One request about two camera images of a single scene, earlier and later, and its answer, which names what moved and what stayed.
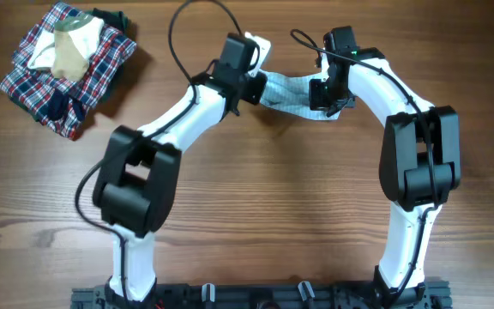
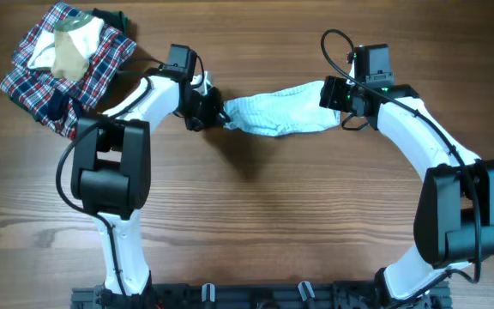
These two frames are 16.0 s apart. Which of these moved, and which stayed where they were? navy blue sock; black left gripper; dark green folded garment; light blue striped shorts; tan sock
Moved: black left gripper; light blue striped shorts
Stayed: dark green folded garment; navy blue sock; tan sock
